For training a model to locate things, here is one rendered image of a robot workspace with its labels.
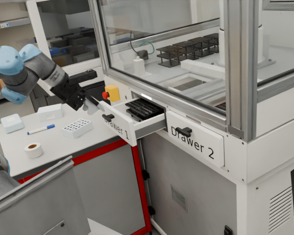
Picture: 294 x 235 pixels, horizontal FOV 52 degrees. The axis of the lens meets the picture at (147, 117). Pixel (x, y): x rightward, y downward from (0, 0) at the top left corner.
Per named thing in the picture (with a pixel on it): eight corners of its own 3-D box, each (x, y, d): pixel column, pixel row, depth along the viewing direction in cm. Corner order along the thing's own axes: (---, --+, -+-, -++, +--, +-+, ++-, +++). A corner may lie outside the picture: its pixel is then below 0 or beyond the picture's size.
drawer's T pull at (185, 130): (188, 138, 99) (188, 134, 98) (175, 130, 105) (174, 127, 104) (197, 134, 100) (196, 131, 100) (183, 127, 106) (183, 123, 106)
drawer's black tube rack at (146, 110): (146, 129, 122) (144, 115, 119) (127, 116, 136) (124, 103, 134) (189, 112, 131) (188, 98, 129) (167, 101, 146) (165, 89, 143)
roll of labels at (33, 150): (46, 150, 133) (44, 143, 132) (35, 159, 128) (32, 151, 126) (34, 148, 136) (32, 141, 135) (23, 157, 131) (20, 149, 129)
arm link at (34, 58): (10, 62, 99) (24, 43, 102) (37, 83, 105) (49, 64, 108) (19, 59, 93) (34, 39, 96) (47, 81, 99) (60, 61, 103)
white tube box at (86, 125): (73, 139, 140) (72, 132, 138) (63, 135, 145) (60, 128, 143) (93, 127, 148) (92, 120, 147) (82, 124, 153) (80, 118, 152)
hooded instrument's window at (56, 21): (46, 79, 185) (24, 2, 166) (7, 47, 329) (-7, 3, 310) (192, 39, 233) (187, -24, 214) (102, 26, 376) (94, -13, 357)
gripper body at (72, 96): (71, 107, 116) (47, 88, 109) (86, 89, 117) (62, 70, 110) (78, 112, 110) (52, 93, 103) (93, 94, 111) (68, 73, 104)
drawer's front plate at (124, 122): (133, 147, 114) (128, 121, 110) (103, 123, 138) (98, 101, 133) (137, 145, 115) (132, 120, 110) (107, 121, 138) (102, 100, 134)
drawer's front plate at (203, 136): (220, 168, 95) (219, 138, 90) (168, 136, 118) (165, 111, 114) (224, 166, 96) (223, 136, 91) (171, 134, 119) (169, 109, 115)
